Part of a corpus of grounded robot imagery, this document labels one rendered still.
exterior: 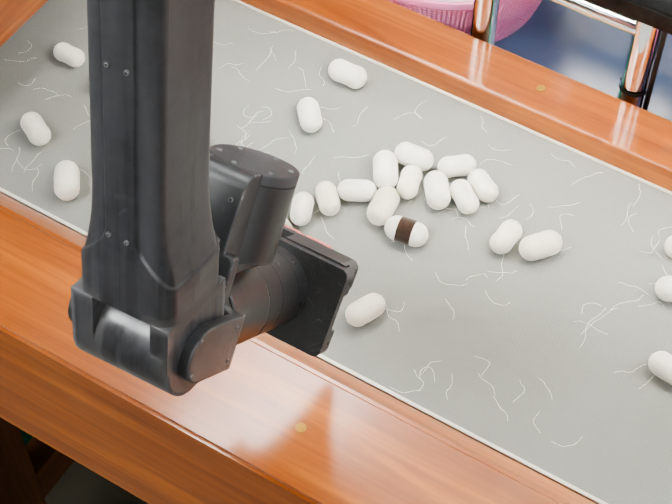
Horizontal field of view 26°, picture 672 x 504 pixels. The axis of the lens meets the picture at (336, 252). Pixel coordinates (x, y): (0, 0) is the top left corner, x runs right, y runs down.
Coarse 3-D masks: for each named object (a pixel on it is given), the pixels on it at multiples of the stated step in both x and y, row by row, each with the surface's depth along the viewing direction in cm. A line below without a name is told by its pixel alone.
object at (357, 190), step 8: (344, 184) 124; (352, 184) 124; (360, 184) 124; (368, 184) 124; (344, 192) 124; (352, 192) 123; (360, 192) 123; (368, 192) 123; (352, 200) 124; (360, 200) 124; (368, 200) 124
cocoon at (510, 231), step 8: (504, 224) 121; (512, 224) 121; (520, 224) 121; (496, 232) 121; (504, 232) 120; (512, 232) 121; (520, 232) 121; (496, 240) 120; (504, 240) 120; (512, 240) 121; (496, 248) 120; (504, 248) 120
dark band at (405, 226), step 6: (402, 216) 121; (402, 222) 121; (408, 222) 121; (414, 222) 121; (396, 228) 121; (402, 228) 121; (408, 228) 120; (396, 234) 121; (402, 234) 121; (408, 234) 120; (396, 240) 121; (402, 240) 121; (408, 240) 121
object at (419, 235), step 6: (396, 216) 121; (390, 222) 121; (396, 222) 121; (384, 228) 122; (390, 228) 121; (414, 228) 120; (420, 228) 121; (426, 228) 121; (390, 234) 121; (414, 234) 120; (420, 234) 120; (426, 234) 121; (414, 240) 120; (420, 240) 121; (426, 240) 121; (414, 246) 121
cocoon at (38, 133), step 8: (32, 112) 128; (24, 120) 128; (32, 120) 128; (40, 120) 128; (24, 128) 128; (32, 128) 127; (40, 128) 127; (48, 128) 128; (32, 136) 127; (40, 136) 127; (48, 136) 127; (40, 144) 127
